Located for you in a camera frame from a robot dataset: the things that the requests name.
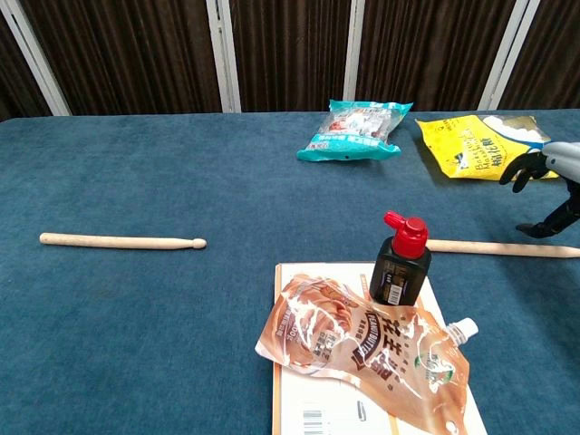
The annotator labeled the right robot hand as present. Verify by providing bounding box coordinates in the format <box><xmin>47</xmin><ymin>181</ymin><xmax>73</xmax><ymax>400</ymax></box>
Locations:
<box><xmin>499</xmin><ymin>140</ymin><xmax>580</xmax><ymax>239</ymax></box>

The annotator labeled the wooden drumstick with black-marked tip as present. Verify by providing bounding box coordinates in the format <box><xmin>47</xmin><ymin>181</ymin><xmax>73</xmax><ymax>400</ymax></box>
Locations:
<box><xmin>425</xmin><ymin>238</ymin><xmax>580</xmax><ymax>259</ymax></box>

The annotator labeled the plain wooden drumstick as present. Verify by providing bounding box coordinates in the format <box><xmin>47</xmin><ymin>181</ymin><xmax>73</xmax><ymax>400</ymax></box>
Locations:
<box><xmin>39</xmin><ymin>232</ymin><xmax>208</xmax><ymax>251</ymax></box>

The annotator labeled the yellow powder bag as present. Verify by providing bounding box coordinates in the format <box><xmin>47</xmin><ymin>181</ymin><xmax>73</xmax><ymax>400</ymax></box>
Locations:
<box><xmin>415</xmin><ymin>113</ymin><xmax>563</xmax><ymax>182</ymax></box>

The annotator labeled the black bottle with red cap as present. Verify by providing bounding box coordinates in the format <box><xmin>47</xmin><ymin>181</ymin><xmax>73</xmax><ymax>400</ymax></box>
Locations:
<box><xmin>369</xmin><ymin>210</ymin><xmax>432</xmax><ymax>307</ymax></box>

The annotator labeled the teal snack bag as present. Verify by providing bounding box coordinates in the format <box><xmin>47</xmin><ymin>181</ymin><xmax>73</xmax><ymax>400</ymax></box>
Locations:
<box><xmin>296</xmin><ymin>99</ymin><xmax>414</xmax><ymax>163</ymax></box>

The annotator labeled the brown peanut butter pouch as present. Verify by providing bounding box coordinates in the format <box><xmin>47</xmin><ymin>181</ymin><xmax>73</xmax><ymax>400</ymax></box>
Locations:
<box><xmin>255</xmin><ymin>273</ymin><xmax>480</xmax><ymax>435</ymax></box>

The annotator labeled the blue table mat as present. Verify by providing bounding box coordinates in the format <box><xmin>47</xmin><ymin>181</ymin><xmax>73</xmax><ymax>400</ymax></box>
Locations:
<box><xmin>0</xmin><ymin>108</ymin><xmax>580</xmax><ymax>435</ymax></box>

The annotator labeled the white screen frame post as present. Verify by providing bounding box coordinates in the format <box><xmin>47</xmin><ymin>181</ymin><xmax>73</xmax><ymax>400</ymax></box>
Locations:
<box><xmin>343</xmin><ymin>0</ymin><xmax>366</xmax><ymax>103</ymax></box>
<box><xmin>478</xmin><ymin>0</ymin><xmax>541</xmax><ymax>111</ymax></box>
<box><xmin>0</xmin><ymin>0</ymin><xmax>73</xmax><ymax>117</ymax></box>
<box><xmin>206</xmin><ymin>0</ymin><xmax>242</xmax><ymax>113</ymax></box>

